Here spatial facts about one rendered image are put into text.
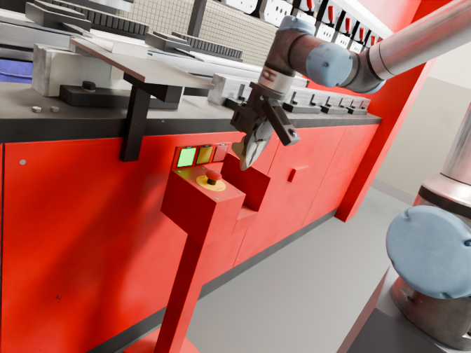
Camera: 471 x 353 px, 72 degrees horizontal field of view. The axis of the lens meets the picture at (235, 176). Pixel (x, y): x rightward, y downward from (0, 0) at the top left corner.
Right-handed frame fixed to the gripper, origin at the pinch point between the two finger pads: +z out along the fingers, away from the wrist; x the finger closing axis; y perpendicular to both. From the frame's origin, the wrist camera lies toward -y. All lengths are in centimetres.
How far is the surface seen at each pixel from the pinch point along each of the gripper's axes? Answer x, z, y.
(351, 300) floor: -104, 79, -34
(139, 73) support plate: 30.5, -17.3, 9.1
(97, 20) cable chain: 4, -13, 73
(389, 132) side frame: -193, 3, 14
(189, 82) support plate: 20.1, -17.3, 7.4
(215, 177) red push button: 10.9, 1.4, 0.0
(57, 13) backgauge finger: 26, -16, 53
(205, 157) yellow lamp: 4.9, 2.3, 9.7
